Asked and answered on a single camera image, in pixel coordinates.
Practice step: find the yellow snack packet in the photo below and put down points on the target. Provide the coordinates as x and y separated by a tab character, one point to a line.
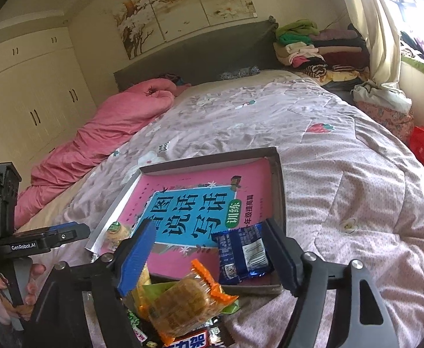
143	282

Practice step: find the dark floral pillow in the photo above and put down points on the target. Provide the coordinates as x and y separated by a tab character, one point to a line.
239	73

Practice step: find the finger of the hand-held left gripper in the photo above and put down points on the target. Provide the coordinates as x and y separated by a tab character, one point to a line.
70	237

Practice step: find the blossom wall painting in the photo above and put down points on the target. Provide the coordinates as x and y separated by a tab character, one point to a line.
183	3

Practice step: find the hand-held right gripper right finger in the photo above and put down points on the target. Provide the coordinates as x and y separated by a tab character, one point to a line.
280	261

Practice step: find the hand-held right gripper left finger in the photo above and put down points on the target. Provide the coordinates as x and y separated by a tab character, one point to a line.
135	257

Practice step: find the floral pink cloth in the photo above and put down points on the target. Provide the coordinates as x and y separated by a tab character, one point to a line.
389	119

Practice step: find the dark wrapped chocolate bar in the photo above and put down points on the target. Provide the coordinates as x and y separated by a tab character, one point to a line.
193	341

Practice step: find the green windowsill mat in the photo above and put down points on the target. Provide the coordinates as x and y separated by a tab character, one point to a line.
420	66

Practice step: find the orange edged cake packet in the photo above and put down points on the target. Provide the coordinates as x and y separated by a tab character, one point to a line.
183	301

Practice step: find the blue snack packet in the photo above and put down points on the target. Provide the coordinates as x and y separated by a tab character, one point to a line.
241	253

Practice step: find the floral lilac quilt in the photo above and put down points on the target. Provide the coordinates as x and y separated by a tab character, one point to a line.
342	174

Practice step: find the cream curtain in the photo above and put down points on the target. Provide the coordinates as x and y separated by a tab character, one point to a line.
375	43

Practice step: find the cream wardrobe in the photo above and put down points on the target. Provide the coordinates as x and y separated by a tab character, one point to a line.
27	87

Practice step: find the pink blanket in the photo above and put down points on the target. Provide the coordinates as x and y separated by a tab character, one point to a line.
99	130

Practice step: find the dark green snack packet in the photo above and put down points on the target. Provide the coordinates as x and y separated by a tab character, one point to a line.
134	324

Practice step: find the light green snack packet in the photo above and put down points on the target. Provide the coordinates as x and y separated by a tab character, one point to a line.
153	290

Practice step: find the colourful clothes heap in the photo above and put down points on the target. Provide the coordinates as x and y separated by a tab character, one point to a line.
420	47

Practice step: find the pile of folded clothes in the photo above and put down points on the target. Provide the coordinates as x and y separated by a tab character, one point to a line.
327	49

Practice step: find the pink book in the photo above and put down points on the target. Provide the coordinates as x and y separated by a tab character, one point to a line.
197	188

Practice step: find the dark grey headboard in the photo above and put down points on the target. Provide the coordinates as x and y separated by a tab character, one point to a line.
204	54

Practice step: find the dark shallow tray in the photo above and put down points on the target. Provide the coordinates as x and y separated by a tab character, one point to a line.
279	195

